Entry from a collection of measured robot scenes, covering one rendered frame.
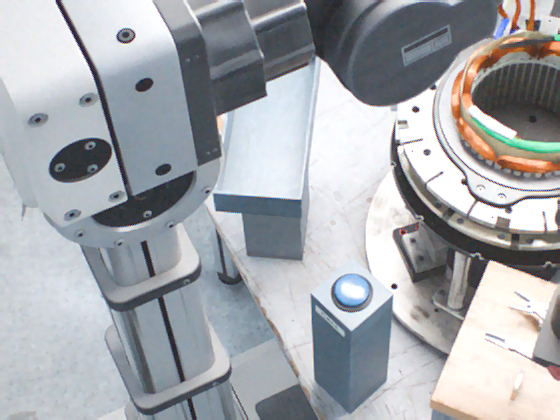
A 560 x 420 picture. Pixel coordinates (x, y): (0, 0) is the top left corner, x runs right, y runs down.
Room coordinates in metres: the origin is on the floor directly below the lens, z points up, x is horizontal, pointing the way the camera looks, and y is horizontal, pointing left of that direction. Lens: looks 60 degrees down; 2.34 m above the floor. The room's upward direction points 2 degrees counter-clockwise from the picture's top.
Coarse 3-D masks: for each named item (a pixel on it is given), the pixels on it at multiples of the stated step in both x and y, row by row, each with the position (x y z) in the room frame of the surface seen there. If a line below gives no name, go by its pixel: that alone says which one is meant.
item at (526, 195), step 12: (444, 84) 0.93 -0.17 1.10; (444, 144) 0.84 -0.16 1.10; (456, 156) 0.82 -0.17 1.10; (468, 168) 0.80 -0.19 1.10; (468, 180) 0.79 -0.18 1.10; (480, 180) 0.79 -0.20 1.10; (492, 192) 0.77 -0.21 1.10; (504, 192) 0.77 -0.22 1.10; (516, 192) 0.77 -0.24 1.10; (528, 192) 0.77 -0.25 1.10; (540, 192) 0.77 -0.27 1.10; (552, 192) 0.77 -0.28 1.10; (492, 204) 0.76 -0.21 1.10; (504, 204) 0.75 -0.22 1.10; (516, 204) 0.76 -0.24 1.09
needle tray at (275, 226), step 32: (320, 64) 1.02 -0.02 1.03; (288, 96) 0.98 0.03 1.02; (224, 128) 0.90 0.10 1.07; (256, 128) 0.93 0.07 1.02; (288, 128) 0.92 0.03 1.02; (256, 160) 0.88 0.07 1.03; (288, 160) 0.88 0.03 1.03; (224, 192) 0.81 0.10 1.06; (256, 192) 0.83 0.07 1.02; (288, 192) 0.83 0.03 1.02; (256, 224) 0.88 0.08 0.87; (288, 224) 0.87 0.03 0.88; (256, 256) 0.88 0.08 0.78; (288, 256) 0.87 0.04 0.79
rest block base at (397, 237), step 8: (416, 224) 0.90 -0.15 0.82; (408, 232) 0.88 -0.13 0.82; (400, 240) 0.87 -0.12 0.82; (400, 248) 0.86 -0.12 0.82; (408, 256) 0.85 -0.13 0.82; (408, 264) 0.83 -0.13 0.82; (408, 272) 0.83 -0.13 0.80; (424, 272) 0.82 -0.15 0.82; (432, 272) 0.82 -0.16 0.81; (440, 272) 0.83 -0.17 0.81; (416, 280) 0.81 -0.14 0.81
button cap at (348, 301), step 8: (344, 280) 0.69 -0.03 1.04; (352, 280) 0.69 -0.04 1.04; (360, 280) 0.69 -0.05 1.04; (336, 288) 0.68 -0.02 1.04; (344, 288) 0.68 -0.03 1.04; (352, 288) 0.68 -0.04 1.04; (360, 288) 0.68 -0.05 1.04; (368, 288) 0.68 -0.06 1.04; (336, 296) 0.67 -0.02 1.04; (344, 296) 0.67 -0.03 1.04; (352, 296) 0.67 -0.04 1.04; (360, 296) 0.67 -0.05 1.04; (368, 296) 0.67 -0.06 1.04; (344, 304) 0.66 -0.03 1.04; (352, 304) 0.66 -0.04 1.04; (360, 304) 0.66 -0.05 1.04
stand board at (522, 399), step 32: (480, 288) 0.66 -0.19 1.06; (512, 288) 0.66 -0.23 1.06; (544, 288) 0.66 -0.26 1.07; (480, 320) 0.62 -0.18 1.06; (512, 320) 0.62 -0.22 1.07; (480, 352) 0.58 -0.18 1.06; (512, 352) 0.58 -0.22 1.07; (448, 384) 0.55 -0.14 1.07; (480, 384) 0.55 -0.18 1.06; (512, 384) 0.54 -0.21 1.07; (544, 384) 0.54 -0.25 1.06; (480, 416) 0.51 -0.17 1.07; (512, 416) 0.51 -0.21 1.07; (544, 416) 0.51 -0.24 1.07
